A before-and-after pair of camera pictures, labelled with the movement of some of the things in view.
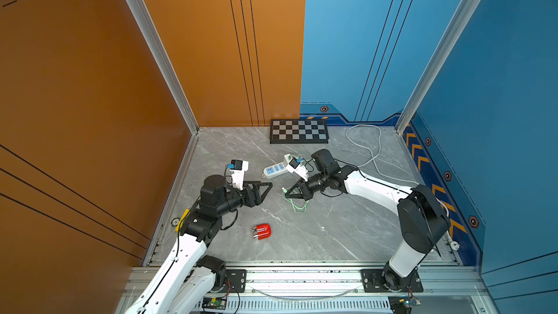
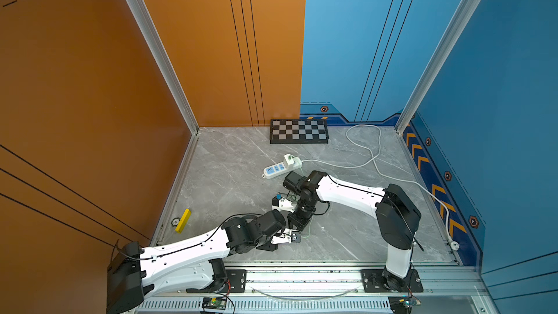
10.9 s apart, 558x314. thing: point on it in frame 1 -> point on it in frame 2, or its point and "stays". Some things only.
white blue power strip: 275,170 stays
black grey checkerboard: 298,131 stays
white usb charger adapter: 288,158 stays
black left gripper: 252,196 -> 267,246
